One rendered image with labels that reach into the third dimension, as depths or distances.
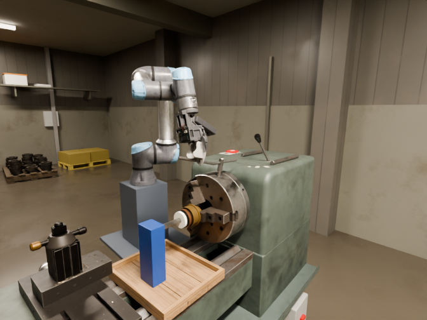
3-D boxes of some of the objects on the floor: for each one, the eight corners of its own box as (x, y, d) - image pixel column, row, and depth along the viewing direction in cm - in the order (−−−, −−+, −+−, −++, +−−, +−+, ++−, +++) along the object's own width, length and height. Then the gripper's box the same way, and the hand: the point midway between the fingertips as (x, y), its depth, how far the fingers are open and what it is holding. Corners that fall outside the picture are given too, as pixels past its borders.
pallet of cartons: (100, 160, 773) (100, 146, 765) (112, 164, 714) (111, 150, 706) (56, 165, 692) (55, 150, 684) (66, 171, 633) (64, 154, 625)
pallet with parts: (46, 166, 674) (44, 148, 665) (60, 176, 580) (58, 155, 570) (-1, 173, 608) (-3, 152, 599) (7, 184, 513) (4, 160, 504)
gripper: (170, 113, 94) (180, 169, 95) (187, 107, 88) (197, 167, 89) (187, 113, 100) (196, 166, 101) (203, 107, 94) (213, 164, 95)
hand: (201, 162), depth 97 cm, fingers closed
